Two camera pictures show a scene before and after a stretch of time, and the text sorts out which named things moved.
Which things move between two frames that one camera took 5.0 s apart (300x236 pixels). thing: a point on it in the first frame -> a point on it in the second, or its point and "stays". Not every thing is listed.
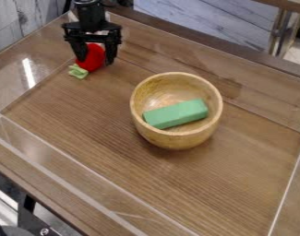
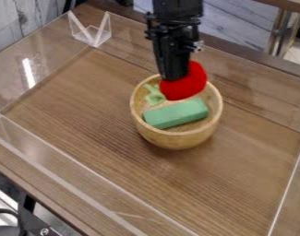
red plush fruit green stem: [92, 63] -> [177, 89]
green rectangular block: [177, 113] stays
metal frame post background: [287, 23] stays
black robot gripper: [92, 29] -> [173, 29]
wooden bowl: [168, 88] stays
